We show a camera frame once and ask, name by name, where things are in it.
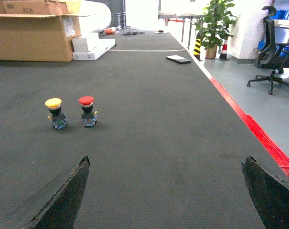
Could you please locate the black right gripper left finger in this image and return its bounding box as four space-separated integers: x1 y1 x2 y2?
0 156 91 229

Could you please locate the white flat box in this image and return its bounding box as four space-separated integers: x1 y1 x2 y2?
72 39 115 61

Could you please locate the red table edge rail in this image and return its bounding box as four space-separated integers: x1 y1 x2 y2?
208 76 289 177

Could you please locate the red white traffic cone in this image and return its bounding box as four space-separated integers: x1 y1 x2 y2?
218 37 228 61

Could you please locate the potted green plant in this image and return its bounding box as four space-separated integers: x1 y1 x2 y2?
196 0 237 59

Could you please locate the black office chair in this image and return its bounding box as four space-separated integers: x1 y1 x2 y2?
247 6 289 95

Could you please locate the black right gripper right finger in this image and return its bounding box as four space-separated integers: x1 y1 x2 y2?
241 156 289 229

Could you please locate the large cardboard box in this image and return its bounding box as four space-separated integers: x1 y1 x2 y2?
0 0 81 62

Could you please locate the red mushroom push button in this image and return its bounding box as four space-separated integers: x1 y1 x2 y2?
79 96 97 127

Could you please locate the yellow mushroom push button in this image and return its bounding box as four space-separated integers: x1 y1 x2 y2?
45 98 67 130

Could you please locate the white foam roll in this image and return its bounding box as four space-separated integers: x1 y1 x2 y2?
79 0 112 34

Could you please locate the white small box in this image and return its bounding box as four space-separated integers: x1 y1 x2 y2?
72 32 99 52

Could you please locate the yellow black striped cone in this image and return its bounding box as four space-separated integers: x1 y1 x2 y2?
193 31 202 61

